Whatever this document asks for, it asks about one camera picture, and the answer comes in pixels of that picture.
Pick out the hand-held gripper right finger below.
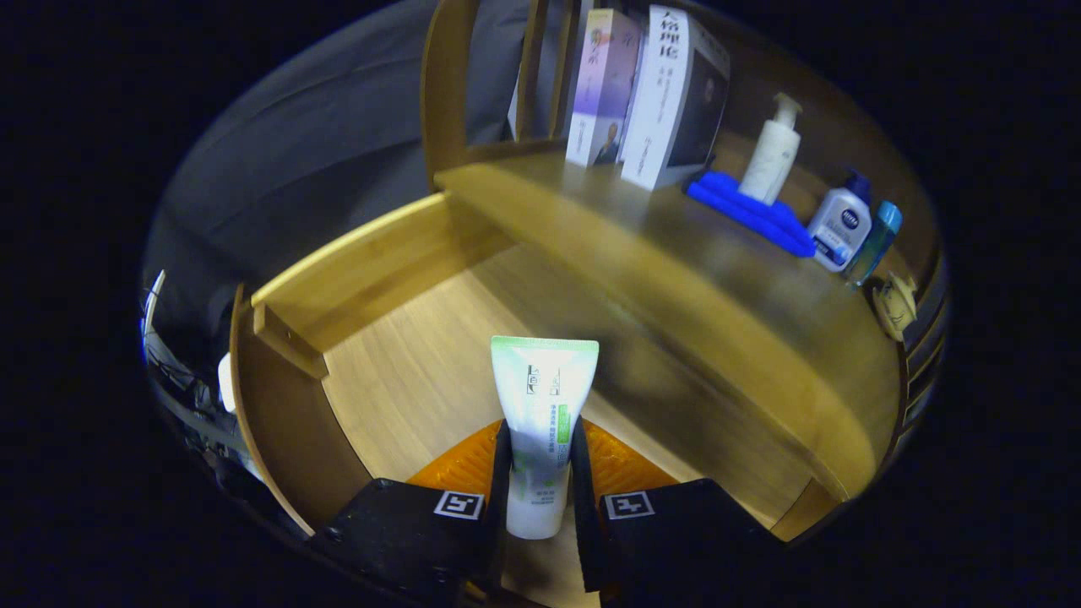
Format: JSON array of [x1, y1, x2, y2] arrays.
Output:
[[570, 418, 782, 596]]

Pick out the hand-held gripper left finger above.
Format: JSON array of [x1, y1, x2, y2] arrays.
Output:
[[308, 420, 513, 605]]

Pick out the white green tube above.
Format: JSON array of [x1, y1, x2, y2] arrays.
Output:
[[491, 335, 600, 540]]

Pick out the brown wooden drawer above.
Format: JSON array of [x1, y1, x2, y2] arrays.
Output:
[[228, 193, 845, 608]]

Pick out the wooden countertop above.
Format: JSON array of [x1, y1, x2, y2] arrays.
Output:
[[435, 152, 903, 499]]

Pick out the brown wooden cabinet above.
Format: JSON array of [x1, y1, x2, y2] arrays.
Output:
[[420, 0, 951, 474]]

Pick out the blue folded cloth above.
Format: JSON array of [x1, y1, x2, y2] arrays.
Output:
[[684, 171, 818, 258]]

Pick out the black backdrop cloth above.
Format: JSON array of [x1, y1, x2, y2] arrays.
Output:
[[144, 0, 584, 339]]

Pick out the yellow lidded teacup with saucer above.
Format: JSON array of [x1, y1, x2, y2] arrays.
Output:
[[872, 272, 919, 342]]

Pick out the white bottle blue pump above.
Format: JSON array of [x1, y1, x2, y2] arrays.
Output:
[[807, 169, 873, 273]]

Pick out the teal bottle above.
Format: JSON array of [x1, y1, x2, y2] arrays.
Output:
[[845, 200, 904, 288]]

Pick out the white thick book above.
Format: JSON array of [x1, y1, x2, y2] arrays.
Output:
[[619, 5, 731, 192]]

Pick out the purple book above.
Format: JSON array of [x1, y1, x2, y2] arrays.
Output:
[[564, 8, 643, 168]]

